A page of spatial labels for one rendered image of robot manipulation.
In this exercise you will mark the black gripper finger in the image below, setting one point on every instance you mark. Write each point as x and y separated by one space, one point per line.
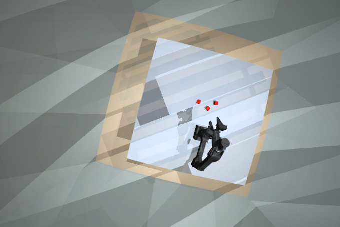
210 126
218 122

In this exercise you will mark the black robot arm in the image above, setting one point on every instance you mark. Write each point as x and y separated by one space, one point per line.
214 154

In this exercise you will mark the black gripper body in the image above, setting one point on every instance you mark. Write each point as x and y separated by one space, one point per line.
217 132

